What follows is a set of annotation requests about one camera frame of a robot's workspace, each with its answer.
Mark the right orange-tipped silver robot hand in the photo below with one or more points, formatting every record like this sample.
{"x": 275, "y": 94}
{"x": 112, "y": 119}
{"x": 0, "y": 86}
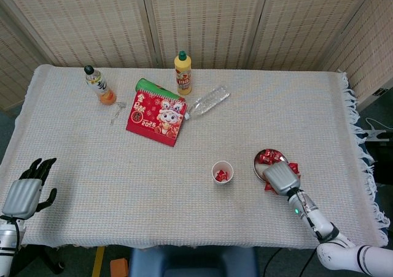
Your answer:
{"x": 281, "y": 178}

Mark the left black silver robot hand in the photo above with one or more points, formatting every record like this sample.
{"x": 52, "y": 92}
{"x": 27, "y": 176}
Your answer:
{"x": 23, "y": 197}

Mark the red candy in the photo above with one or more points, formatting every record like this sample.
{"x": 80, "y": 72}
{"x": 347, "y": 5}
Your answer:
{"x": 219, "y": 175}
{"x": 281, "y": 156}
{"x": 226, "y": 174}
{"x": 297, "y": 175}
{"x": 293, "y": 167}
{"x": 264, "y": 158}
{"x": 270, "y": 188}
{"x": 270, "y": 153}

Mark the round metal plate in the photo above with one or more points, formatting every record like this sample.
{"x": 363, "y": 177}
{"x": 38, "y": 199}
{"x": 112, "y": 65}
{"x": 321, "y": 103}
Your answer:
{"x": 259, "y": 170}

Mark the white paper cup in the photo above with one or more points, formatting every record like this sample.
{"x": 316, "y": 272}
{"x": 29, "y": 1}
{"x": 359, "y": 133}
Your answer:
{"x": 222, "y": 182}

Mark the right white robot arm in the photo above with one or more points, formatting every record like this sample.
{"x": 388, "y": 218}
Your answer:
{"x": 316, "y": 218}

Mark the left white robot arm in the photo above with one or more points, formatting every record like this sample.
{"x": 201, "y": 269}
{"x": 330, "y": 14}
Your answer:
{"x": 7, "y": 243}

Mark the black stand leg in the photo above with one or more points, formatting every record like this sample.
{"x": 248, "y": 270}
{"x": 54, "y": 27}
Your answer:
{"x": 50, "y": 263}

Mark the black equipment case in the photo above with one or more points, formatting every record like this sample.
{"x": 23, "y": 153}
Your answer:
{"x": 383, "y": 160}

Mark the clear empty plastic bottle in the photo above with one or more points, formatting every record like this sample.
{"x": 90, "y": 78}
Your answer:
{"x": 208, "y": 102}

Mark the orange foam block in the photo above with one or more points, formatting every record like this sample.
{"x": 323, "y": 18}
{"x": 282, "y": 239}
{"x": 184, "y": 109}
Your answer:
{"x": 119, "y": 267}

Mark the white waffle tablecloth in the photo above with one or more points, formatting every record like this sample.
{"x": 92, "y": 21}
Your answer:
{"x": 153, "y": 181}

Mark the orange juice bottle black cap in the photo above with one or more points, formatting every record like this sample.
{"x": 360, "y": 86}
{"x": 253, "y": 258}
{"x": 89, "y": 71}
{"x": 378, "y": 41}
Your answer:
{"x": 102, "y": 89}

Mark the yellow detergent bottle green cap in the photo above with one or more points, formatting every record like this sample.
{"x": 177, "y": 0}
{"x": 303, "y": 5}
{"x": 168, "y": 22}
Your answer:
{"x": 183, "y": 77}

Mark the red 2026 desk calendar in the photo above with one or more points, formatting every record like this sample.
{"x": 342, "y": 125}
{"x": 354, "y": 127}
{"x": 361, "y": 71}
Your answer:
{"x": 153, "y": 117}

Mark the beige woven folding screen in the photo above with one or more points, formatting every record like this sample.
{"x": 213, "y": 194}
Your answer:
{"x": 215, "y": 19}

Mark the black metal bracket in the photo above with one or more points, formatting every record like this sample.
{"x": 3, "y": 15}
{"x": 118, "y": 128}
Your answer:
{"x": 381, "y": 92}

